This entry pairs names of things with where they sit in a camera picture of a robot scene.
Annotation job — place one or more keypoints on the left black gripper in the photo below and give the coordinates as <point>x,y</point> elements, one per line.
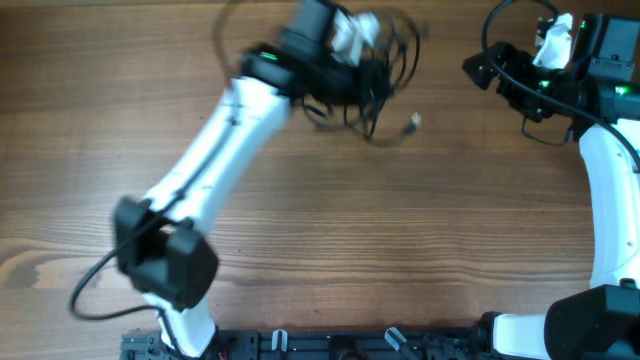
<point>378,84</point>

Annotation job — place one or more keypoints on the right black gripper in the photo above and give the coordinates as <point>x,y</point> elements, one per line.
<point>517,62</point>

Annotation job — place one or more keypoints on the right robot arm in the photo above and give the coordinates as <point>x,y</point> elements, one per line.
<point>584,71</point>

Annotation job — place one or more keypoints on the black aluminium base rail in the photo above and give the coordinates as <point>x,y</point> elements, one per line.
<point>445,344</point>

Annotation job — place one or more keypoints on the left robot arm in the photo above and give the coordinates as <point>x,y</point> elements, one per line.
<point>161,240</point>

